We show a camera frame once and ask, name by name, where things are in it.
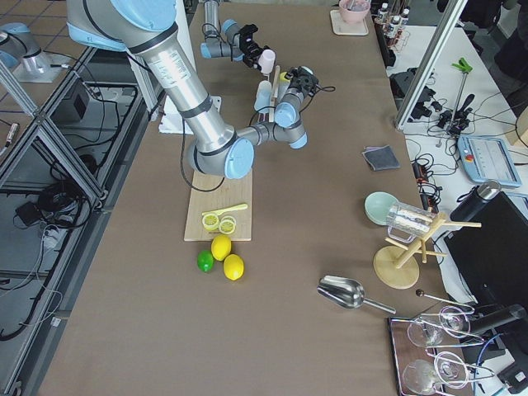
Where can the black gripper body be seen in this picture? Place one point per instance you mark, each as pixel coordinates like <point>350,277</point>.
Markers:
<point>246,47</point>
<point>295,84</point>

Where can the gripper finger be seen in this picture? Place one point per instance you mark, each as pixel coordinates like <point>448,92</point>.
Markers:
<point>251,62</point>
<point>258,50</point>

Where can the pink plastic cup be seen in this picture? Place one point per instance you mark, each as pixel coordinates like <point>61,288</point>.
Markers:
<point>266,61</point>

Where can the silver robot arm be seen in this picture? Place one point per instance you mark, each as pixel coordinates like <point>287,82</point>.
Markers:
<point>230,40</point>
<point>149,29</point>

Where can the yellow plastic cup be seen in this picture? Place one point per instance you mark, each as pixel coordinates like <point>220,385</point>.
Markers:
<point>284,76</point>

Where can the grey plastic cup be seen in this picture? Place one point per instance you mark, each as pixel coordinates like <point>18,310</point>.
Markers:
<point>264,86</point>

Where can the light blue plastic cup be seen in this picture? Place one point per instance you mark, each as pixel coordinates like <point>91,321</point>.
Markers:
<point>262,102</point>

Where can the cream plastic tray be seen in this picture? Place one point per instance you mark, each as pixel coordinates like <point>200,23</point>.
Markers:
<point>357,26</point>

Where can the pink bowl with ice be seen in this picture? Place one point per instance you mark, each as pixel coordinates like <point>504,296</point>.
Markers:
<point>353,11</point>

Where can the grey folded cloth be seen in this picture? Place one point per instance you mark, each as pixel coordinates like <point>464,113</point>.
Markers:
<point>380,158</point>

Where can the green ceramic bowl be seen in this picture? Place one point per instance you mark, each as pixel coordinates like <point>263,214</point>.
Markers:
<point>377,205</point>

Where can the wooden cutting board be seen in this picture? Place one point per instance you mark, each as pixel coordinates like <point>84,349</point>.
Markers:
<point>217,199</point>

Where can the yellow plastic knife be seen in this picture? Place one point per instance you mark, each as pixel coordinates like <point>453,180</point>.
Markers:
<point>232,208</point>

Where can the lemon slice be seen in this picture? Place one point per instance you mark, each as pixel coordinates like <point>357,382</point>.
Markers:
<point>210,221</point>
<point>227,225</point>

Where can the glass pitcher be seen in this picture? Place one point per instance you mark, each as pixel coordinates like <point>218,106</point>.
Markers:
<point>405,222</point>

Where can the yellow lemon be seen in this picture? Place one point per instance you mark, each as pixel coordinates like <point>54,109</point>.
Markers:
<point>221,247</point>
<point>233,267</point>

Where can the blue teach pendant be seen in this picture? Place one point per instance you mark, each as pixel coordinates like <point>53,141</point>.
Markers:
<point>487,158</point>

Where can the black water bottle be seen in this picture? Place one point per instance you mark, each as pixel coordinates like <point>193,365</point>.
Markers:
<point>475,200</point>

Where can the green lime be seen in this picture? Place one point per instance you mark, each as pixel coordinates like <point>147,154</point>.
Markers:
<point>205,261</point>

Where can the wooden mug tree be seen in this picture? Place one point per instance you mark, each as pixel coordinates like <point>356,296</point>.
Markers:
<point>396,264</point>

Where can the metal scoop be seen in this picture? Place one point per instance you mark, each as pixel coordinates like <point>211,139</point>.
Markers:
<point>348,293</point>

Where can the black computer monitor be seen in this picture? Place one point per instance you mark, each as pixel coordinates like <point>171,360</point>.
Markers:
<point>492,259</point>

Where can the wine glass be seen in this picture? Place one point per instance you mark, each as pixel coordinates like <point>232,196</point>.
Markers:
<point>454,321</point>
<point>451,370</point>
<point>424,334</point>
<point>420,377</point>

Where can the dark tray with glasses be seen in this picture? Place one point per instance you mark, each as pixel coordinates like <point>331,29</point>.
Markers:
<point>404,352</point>

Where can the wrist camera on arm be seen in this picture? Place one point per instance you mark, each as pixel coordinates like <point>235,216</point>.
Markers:
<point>247,31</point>
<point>303,79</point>

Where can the white wire cup holder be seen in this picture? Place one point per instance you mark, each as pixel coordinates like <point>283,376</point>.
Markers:
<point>277,92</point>

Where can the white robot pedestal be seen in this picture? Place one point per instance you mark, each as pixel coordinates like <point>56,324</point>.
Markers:
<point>174,70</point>

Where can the aluminium frame post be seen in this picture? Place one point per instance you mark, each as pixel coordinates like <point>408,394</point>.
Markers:
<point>436,45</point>

